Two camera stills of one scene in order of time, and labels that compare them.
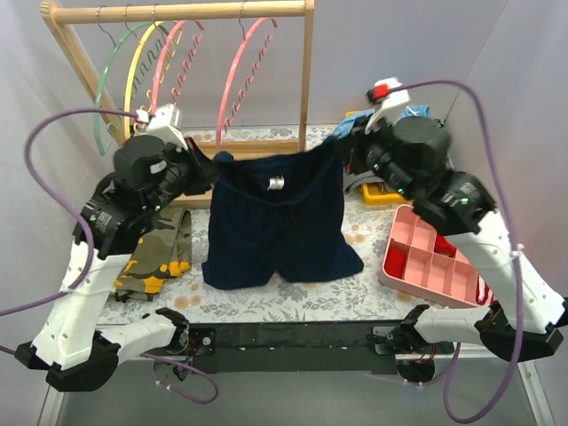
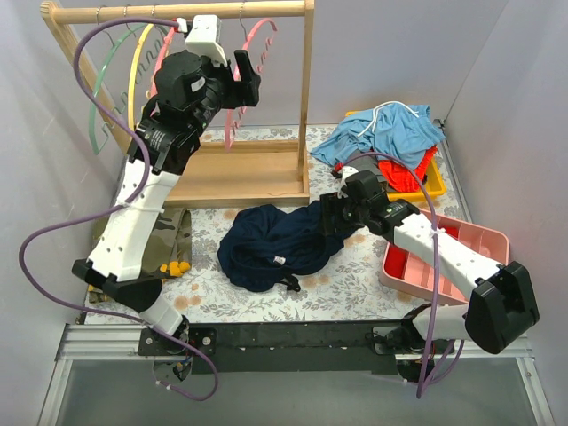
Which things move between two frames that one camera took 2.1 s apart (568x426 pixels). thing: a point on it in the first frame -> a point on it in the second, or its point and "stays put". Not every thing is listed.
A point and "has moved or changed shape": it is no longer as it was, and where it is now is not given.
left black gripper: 196,165 -> 240,89
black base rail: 296,347 stays put
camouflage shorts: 163,252 stays put
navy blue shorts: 280,211 has moved or changed shape
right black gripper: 353,145 -> 331,215
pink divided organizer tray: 410,263 stays put
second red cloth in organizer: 395,262 stays put
